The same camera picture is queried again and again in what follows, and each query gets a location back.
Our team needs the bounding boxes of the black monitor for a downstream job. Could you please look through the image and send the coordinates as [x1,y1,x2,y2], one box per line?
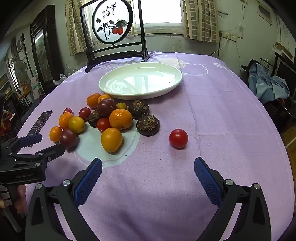
[275,58,296,93]

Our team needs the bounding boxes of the white wall socket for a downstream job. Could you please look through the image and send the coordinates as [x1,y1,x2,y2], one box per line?
[218,31,238,42]

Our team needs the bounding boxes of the large purple tomato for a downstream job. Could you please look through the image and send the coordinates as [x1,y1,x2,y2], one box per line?
[97,98,117,118]

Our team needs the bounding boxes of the wall vent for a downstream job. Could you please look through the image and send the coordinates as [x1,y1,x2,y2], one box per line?
[257,2,273,25]

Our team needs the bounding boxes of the white power cable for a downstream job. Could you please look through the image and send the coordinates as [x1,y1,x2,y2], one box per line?
[209,38,228,57]

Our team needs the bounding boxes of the large orange cherry tomato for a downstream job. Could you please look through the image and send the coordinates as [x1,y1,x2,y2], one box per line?
[100,127,123,153]

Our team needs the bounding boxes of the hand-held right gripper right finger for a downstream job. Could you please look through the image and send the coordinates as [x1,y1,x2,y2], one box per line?
[194,157,271,241]

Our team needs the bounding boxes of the window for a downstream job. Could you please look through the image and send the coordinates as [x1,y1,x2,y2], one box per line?
[126,0,185,35]

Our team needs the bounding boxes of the blue cloth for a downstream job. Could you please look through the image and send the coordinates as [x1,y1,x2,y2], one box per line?
[248,62,290,105]

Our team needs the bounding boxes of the yellow cherry tomato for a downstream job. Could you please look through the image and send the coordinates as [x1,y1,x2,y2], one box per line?
[68,116,85,134]

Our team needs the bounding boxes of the round painted table screen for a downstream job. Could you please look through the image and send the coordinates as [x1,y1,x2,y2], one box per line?
[79,0,150,74]

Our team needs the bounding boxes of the white ceramic plate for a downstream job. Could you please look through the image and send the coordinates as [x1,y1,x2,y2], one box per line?
[98,62,183,100]

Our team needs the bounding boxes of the white plastic bag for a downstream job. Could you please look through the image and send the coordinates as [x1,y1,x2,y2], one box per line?
[53,74,67,86]

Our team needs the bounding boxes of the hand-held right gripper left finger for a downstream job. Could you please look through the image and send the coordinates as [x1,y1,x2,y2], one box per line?
[25,158,103,241]

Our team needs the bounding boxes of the purple printed tablecloth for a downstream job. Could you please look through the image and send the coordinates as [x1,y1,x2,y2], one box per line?
[14,51,292,241]

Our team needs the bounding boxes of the white electric fan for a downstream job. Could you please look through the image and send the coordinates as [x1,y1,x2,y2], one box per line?
[14,61,28,77]

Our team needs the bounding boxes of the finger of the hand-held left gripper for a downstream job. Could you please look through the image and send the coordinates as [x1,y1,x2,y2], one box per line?
[3,134,43,154]
[7,143,66,166]

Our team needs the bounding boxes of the person's left hand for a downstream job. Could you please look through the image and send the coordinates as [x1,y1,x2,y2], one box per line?
[13,184,28,218]

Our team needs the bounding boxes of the dark wooden framed mirror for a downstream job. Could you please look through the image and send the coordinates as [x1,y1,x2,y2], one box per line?
[30,5,64,95]

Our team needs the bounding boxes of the brown water chestnut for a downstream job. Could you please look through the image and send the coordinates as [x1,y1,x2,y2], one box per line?
[127,100,149,120]
[136,114,160,137]
[87,110,102,128]

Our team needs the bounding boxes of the checked beige curtain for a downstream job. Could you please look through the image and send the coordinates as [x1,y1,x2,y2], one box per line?
[65,0,95,56]
[181,0,220,44]

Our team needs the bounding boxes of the black hat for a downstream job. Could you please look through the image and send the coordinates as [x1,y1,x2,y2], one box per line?
[240,59,262,72]

